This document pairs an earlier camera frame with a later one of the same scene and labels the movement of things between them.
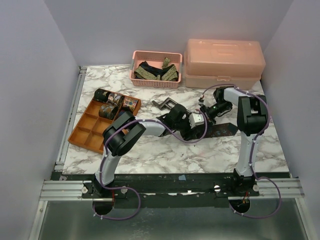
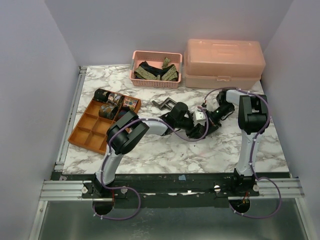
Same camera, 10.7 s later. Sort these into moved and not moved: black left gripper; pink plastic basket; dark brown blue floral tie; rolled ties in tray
Moved: dark brown blue floral tie
Not moved: black left gripper; rolled ties in tray; pink plastic basket
